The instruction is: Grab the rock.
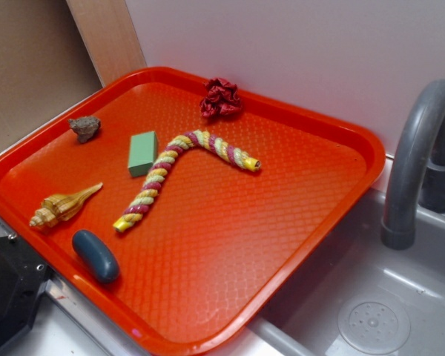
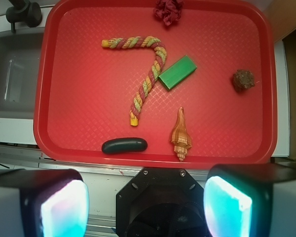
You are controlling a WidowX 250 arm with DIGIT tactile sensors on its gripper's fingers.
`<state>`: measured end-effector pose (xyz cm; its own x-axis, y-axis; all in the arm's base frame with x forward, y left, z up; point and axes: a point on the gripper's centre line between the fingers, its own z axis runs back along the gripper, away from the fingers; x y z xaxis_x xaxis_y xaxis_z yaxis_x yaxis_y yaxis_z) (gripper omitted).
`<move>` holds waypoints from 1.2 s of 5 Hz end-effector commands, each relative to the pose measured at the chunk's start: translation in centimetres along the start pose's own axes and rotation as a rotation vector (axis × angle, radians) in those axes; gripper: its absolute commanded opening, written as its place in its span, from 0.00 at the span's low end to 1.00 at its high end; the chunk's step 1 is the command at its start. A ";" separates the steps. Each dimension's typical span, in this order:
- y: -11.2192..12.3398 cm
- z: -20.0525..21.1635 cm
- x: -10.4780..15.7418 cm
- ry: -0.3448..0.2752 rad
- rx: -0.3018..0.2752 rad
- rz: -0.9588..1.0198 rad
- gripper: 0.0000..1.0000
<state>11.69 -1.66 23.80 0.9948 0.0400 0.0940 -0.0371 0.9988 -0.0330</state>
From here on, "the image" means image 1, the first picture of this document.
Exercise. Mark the grey rough rock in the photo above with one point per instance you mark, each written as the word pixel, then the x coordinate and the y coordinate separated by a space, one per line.
pixel 85 127

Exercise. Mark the orange plastic tray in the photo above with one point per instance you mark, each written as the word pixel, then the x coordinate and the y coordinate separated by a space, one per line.
pixel 218 241

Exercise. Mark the crumpled dark red paper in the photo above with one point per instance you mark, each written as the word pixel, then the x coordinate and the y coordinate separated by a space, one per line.
pixel 222 98

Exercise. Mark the green rectangular block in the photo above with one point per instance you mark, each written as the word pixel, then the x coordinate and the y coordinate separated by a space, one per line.
pixel 142 153

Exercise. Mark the dark blue oval soap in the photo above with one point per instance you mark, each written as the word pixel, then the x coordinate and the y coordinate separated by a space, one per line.
pixel 99 259

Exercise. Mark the tan spiral seashell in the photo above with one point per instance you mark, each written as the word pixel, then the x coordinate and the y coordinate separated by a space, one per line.
pixel 59 208

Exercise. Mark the grey plastic sink basin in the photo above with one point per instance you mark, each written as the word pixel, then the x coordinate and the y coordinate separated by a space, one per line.
pixel 355 296

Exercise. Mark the light wooden board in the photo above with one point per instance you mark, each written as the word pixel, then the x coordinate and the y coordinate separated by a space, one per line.
pixel 109 36

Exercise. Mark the grey curved faucet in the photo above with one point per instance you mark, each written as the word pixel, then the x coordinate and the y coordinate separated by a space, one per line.
pixel 417 176

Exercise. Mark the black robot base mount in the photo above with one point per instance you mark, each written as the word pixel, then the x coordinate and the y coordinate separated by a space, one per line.
pixel 23 278

